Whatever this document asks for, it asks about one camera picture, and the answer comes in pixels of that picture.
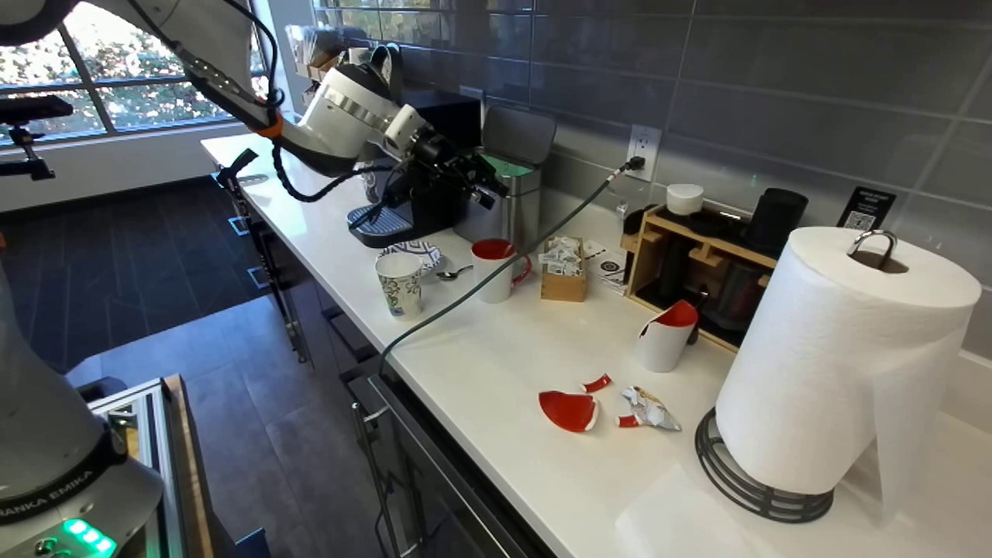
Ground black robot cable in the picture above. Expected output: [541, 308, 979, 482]
[219, 0, 396, 209]

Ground broken white red mug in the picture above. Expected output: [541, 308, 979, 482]
[628, 297, 704, 375]

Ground black cylindrical container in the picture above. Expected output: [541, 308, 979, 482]
[746, 186, 812, 264]

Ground wooden countertop organiser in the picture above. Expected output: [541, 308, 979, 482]
[619, 204, 782, 351]

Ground black coffee machine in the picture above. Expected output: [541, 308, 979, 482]
[345, 89, 491, 251]

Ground dark teal power cable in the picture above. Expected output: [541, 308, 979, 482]
[379, 154, 648, 362]

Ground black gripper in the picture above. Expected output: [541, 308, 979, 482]
[409, 127, 512, 237]

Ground silver appliance door handle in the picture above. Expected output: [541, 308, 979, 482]
[349, 369, 524, 558]

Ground black camera tripod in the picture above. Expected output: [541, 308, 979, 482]
[0, 92, 79, 186]

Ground white paper towel roll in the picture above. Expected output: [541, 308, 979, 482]
[712, 222, 985, 502]

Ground white wall outlet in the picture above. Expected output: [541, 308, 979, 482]
[622, 124, 665, 181]

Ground clear plastic wrapper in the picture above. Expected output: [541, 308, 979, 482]
[617, 380, 685, 438]

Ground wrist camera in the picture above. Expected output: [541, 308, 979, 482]
[383, 98, 430, 154]

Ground black wire towel holder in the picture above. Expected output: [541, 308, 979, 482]
[693, 229, 912, 526]

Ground cardboard box of packets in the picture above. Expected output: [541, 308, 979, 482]
[538, 231, 598, 303]

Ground small white cup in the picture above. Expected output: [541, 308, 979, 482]
[665, 181, 711, 221]

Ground stainless steel canister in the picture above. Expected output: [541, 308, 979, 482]
[453, 153, 547, 254]

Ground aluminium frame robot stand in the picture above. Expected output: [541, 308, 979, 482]
[83, 373, 217, 558]

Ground white printed paper cup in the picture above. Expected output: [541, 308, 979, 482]
[373, 247, 430, 321]

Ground small black sign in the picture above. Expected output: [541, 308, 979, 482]
[834, 183, 900, 231]

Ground white mug red inside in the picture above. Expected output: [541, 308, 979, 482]
[468, 237, 521, 308]

